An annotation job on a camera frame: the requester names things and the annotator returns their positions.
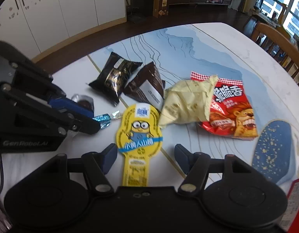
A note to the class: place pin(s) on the white cabinet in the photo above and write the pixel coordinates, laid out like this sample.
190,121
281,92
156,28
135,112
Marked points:
38,28

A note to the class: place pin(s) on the blue candy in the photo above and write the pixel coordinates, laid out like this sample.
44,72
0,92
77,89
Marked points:
106,119

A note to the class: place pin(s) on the red cardboard box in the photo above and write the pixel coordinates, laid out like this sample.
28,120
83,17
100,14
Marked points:
290,220

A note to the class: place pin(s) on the small jelly cup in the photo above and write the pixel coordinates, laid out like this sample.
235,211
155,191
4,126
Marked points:
84,100

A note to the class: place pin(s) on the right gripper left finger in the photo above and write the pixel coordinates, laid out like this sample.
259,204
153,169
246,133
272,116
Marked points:
96,166

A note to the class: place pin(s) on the dark brown snack packet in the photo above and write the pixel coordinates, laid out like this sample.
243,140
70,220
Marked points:
147,87

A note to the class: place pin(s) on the wooden dining chair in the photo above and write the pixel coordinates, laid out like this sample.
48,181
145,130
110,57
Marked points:
281,49

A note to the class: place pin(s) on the red lion chips bag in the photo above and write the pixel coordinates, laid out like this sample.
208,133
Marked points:
231,114

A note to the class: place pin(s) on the brown paper gift bag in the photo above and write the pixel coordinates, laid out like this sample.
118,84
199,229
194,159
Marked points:
160,8

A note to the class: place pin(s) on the black gold snack packet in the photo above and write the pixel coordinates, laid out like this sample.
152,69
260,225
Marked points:
114,76

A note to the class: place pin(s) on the cream yellow snack bag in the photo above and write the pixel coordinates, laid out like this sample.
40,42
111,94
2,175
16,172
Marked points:
188,101

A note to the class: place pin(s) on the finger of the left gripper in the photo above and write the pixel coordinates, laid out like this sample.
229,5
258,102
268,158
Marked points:
66,103
73,121

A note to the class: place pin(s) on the yellow minion lollipop card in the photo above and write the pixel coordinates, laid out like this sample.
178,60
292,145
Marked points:
139,139

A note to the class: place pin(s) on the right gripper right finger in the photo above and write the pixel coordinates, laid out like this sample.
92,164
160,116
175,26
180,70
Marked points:
195,166

